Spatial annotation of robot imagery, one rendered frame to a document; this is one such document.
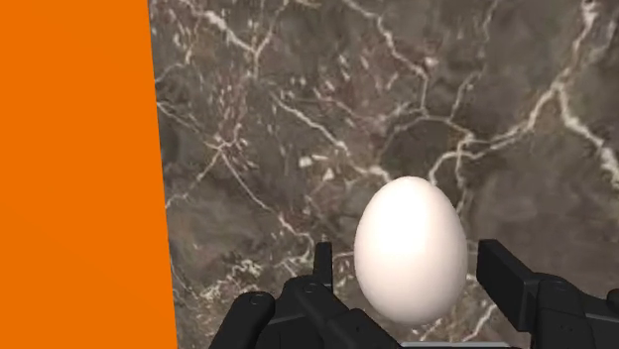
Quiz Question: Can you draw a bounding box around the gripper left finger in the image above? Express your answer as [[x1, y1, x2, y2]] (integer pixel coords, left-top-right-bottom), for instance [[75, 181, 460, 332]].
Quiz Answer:
[[207, 241, 404, 349]]

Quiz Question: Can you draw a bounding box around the white egg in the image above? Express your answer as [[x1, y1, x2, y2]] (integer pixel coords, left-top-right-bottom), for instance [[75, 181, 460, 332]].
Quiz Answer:
[[353, 175, 469, 326]]

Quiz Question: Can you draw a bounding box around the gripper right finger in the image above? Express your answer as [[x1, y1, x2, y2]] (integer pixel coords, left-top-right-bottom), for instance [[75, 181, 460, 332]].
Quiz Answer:
[[475, 238, 619, 349]]

